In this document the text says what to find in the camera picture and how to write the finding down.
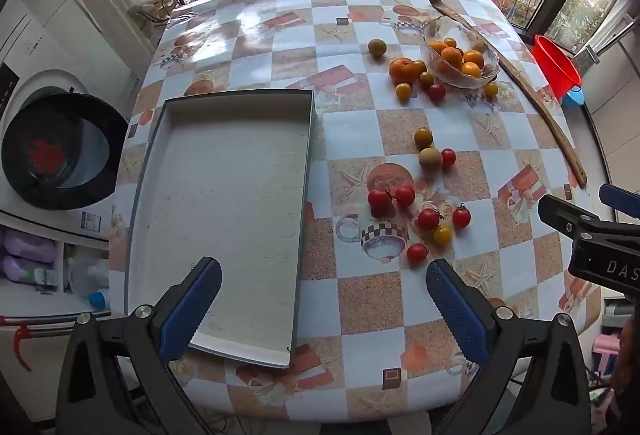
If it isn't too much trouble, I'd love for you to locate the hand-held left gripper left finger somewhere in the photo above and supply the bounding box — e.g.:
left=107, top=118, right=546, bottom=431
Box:
left=55, top=256, right=223, bottom=435

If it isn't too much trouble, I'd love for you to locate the small metal grille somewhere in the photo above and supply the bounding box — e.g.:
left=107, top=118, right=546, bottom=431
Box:
left=575, top=46, right=601, bottom=68

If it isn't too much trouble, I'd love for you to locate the clear bottle blue cap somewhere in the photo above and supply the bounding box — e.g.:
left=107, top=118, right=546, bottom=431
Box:
left=67, top=255, right=112, bottom=311

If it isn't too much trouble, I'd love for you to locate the clear glass bowl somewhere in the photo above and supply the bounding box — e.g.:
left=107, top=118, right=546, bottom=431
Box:
left=421, top=17, right=501, bottom=90

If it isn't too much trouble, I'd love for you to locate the white green small bottle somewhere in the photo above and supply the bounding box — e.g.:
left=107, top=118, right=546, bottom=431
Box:
left=30, top=267, right=61, bottom=296

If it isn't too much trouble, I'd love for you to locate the red plastic hook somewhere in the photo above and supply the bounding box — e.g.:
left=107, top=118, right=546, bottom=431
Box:
left=12, top=322, right=35, bottom=372

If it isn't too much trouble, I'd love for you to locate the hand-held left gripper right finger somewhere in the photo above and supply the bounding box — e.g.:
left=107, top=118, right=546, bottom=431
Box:
left=426, top=258, right=593, bottom=435

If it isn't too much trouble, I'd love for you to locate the person's right forearm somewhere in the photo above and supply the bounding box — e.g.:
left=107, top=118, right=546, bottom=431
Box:
left=611, top=315, right=640, bottom=421

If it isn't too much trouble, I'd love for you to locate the grey shallow cardboard tray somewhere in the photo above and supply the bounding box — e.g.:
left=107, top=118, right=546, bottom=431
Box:
left=124, top=89, right=317, bottom=370

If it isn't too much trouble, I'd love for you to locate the checkered printed tablecloth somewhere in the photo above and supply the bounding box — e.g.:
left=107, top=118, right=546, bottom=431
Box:
left=107, top=0, right=608, bottom=421

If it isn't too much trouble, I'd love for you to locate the large orange mandarin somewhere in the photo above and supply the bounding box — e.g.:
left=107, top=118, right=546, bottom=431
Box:
left=389, top=57, right=423, bottom=86

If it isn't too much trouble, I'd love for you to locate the purple detergent pouch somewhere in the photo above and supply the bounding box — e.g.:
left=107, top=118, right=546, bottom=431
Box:
left=0, top=255, right=53, bottom=293
left=2, top=227, right=58, bottom=263

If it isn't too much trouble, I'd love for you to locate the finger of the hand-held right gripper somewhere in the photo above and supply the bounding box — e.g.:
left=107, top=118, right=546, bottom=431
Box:
left=599, top=184, right=640, bottom=220
left=538, top=195, right=608, bottom=241

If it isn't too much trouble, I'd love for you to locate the pink plastic stool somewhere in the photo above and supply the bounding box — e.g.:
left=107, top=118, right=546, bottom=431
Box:
left=592, top=334, right=623, bottom=378

